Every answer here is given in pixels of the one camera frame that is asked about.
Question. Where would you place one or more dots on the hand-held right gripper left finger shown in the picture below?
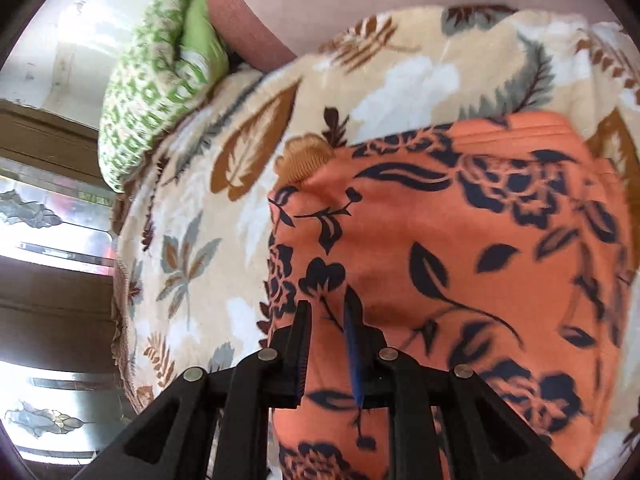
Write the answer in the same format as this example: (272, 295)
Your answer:
(301, 345)

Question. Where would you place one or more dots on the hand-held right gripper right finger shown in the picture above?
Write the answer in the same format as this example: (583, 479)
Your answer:
(355, 360)

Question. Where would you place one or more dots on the orange floral garment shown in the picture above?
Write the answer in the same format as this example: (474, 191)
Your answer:
(450, 240)

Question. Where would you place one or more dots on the beige leaf-print blanket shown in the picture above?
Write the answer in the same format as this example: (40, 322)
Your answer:
(210, 240)

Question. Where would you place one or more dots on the etched glass pane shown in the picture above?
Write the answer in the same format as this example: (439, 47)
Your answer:
(55, 410)
(50, 220)

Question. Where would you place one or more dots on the green patterned pillow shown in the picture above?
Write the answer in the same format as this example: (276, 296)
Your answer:
(145, 90)

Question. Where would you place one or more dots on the wooden window frame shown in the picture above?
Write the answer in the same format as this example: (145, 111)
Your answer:
(50, 305)

